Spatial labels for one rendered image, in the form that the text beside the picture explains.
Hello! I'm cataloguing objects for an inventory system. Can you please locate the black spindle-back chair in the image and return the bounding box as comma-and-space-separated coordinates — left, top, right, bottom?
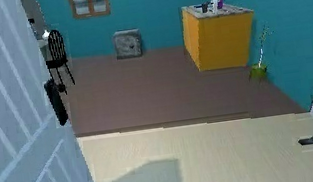
41, 27, 76, 90

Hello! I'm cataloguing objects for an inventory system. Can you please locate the black door handle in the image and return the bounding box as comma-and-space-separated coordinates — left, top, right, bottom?
42, 76, 70, 128

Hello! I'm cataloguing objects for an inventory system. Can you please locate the brown framed window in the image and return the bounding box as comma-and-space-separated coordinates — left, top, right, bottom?
67, 0, 112, 22

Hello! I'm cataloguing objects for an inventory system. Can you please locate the green potted house plant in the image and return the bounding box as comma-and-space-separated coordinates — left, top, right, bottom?
242, 24, 278, 82

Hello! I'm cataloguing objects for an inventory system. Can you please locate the white bottle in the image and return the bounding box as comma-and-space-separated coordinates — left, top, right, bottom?
210, 0, 221, 15

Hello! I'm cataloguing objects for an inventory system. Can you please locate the white panelled room door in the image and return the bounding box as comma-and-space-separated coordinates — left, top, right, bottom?
0, 0, 97, 182

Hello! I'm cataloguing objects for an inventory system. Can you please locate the yellow cabinet with grey top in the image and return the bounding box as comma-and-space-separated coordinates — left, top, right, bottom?
179, 0, 262, 75

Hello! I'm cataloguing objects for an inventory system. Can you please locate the grey metal safe box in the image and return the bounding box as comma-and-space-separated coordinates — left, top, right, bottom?
111, 28, 145, 61

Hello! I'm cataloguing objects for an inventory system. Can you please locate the black cup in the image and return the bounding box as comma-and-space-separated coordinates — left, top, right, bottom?
200, 1, 212, 14

